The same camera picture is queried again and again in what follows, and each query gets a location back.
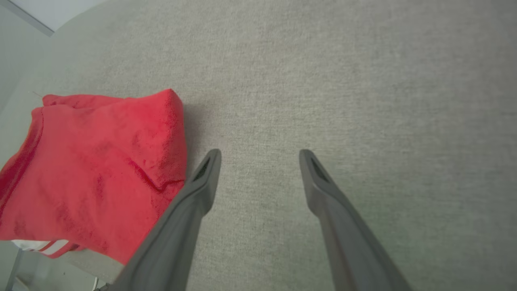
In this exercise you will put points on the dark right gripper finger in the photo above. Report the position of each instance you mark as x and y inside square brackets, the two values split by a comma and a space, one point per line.
[347, 242]

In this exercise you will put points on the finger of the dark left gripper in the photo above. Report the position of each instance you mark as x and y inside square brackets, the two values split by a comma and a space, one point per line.
[177, 242]

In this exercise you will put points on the red white basketball jersey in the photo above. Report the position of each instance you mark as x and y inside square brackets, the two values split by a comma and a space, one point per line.
[93, 161]

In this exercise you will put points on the grey fabric sofa cushion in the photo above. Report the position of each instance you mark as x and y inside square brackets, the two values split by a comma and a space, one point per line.
[323, 81]

